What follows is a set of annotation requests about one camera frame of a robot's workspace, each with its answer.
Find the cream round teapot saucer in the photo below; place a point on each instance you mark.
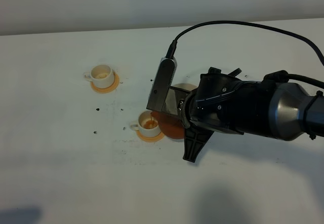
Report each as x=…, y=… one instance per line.
x=185, y=86

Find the near white teacup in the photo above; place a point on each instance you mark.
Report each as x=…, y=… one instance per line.
x=146, y=124

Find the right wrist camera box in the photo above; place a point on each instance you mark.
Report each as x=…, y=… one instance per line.
x=161, y=84

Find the white teacup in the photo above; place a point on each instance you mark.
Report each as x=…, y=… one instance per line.
x=102, y=76
x=146, y=124

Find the far orange round coaster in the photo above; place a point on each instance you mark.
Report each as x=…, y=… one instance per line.
x=108, y=89

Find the brown clay teapot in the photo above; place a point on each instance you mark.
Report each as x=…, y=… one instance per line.
x=169, y=126

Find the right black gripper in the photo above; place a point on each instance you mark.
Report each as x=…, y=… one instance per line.
x=219, y=103

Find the orange round coaster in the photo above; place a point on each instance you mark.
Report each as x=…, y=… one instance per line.
x=108, y=89
x=150, y=139

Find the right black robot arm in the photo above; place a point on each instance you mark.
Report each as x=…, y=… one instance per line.
x=281, y=106

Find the far white teacup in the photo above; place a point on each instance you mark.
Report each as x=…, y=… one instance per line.
x=102, y=76

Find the near orange round coaster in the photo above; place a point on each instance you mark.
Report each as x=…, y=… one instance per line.
x=150, y=139

